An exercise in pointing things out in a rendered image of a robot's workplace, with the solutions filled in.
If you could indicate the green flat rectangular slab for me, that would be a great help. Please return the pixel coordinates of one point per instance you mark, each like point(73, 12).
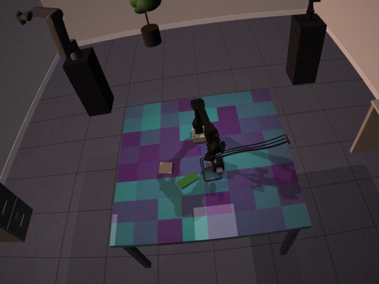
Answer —
point(192, 177)

